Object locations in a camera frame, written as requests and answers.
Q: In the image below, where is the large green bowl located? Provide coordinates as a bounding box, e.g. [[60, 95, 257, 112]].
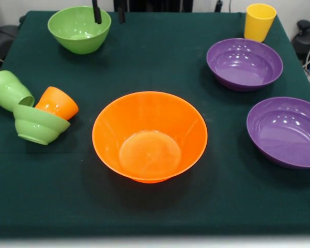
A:
[[47, 6, 112, 55]]

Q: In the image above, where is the orange cup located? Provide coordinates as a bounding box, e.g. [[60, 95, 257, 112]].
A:
[[34, 86, 80, 121]]

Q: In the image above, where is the large orange bowl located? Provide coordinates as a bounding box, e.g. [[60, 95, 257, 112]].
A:
[[91, 90, 209, 184]]

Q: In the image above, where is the green cup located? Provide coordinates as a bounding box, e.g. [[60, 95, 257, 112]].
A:
[[0, 70, 35, 113]]

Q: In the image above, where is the small green bowl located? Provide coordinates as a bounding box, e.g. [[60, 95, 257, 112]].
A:
[[12, 104, 71, 146]]

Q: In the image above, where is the purple bowl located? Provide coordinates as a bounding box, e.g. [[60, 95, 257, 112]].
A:
[[246, 97, 310, 171], [206, 38, 284, 92]]

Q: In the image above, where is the grey black machine base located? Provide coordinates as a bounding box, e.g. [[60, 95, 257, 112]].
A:
[[0, 24, 20, 63], [291, 20, 310, 56]]

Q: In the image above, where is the yellow cup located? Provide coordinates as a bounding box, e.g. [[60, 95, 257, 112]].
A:
[[243, 4, 278, 43]]

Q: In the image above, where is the dark green tablecloth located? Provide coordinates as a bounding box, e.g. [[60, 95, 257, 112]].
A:
[[0, 10, 310, 237]]

